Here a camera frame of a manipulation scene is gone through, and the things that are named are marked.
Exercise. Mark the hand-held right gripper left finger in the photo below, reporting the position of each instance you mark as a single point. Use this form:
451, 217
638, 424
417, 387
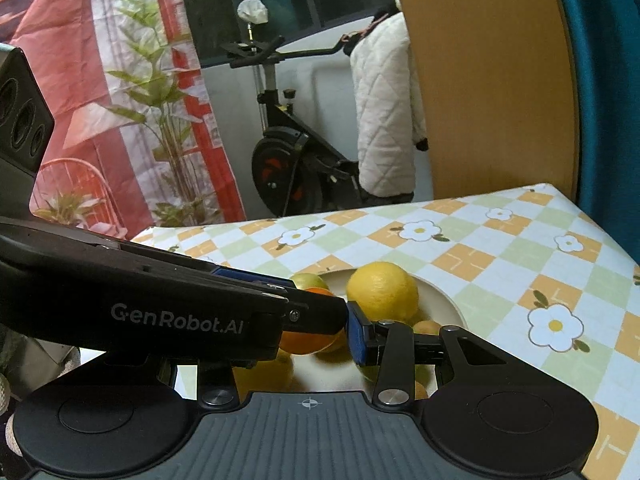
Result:
210, 377

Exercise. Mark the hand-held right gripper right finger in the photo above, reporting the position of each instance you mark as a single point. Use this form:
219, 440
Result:
359, 335

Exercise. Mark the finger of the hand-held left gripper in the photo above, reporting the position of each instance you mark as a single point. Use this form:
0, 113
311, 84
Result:
315, 315
240, 275

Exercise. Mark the yellow lemon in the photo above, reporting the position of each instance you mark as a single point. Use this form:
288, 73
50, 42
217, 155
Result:
262, 372
382, 287

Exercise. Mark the beige round plate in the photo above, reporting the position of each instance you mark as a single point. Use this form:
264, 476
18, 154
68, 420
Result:
432, 302

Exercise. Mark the yellow-orange mandarin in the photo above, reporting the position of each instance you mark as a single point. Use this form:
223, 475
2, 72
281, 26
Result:
425, 329

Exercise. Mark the small yellow-brown fruit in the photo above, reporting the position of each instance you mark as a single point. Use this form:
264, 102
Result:
421, 390

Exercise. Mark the black exercise bike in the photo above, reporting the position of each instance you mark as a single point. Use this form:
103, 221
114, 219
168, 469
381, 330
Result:
280, 165

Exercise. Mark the checkered floral tablecloth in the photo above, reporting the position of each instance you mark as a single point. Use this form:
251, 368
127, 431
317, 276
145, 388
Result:
500, 260

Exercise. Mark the white rounded panel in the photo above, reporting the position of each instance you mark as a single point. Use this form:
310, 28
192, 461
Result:
330, 110

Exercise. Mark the white quilted jacket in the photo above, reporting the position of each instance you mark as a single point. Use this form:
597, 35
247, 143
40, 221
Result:
385, 125

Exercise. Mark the printed backdrop cloth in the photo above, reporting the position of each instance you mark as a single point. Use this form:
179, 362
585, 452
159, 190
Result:
125, 85

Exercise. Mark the white wrapped bike knob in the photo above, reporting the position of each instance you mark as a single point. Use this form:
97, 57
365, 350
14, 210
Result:
252, 11

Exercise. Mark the round wooden board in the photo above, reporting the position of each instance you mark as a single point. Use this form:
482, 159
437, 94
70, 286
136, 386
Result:
490, 85

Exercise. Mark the teal curtain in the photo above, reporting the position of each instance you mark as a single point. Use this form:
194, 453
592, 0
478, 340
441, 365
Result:
610, 110

